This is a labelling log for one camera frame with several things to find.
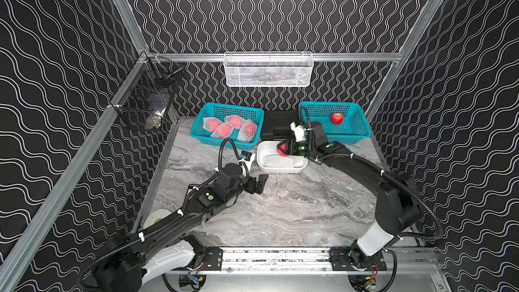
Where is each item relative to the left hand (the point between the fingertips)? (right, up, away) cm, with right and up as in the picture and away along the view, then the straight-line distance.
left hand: (258, 169), depth 77 cm
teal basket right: (+50, +21, +42) cm, 68 cm away
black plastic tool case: (+10, +19, +33) cm, 39 cm away
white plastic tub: (+4, +7, +24) cm, 26 cm away
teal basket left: (-7, +21, +33) cm, 40 cm away
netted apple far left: (-27, +20, +33) cm, 47 cm away
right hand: (+11, +9, +11) cm, 18 cm away
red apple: (+9, +7, +7) cm, 13 cm away
